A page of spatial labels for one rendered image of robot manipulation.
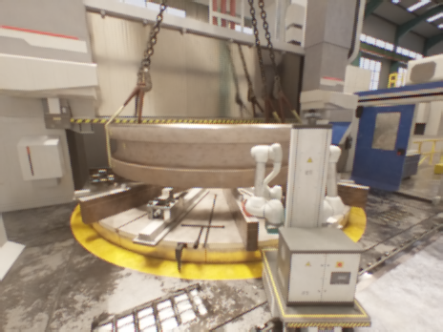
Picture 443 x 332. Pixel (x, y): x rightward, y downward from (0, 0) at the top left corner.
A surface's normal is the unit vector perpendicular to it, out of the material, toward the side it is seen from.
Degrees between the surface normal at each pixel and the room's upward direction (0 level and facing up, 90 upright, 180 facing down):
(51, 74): 90
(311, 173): 90
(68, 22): 90
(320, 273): 90
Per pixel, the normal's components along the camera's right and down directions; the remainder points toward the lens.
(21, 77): 0.47, 0.18
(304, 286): 0.00, 0.21
